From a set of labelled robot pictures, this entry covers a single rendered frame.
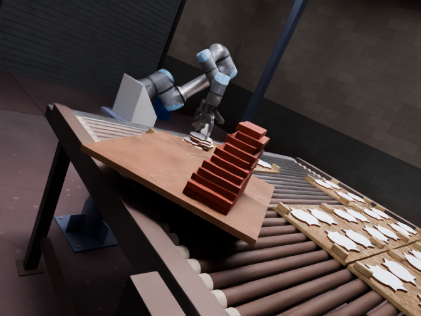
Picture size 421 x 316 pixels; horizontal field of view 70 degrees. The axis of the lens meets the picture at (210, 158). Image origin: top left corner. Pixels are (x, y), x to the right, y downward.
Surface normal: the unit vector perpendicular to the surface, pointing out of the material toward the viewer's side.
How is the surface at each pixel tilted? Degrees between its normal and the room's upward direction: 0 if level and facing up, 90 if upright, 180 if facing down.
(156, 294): 0
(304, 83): 90
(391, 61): 90
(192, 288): 0
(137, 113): 90
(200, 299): 0
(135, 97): 90
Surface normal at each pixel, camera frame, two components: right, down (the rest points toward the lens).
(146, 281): 0.39, -0.88
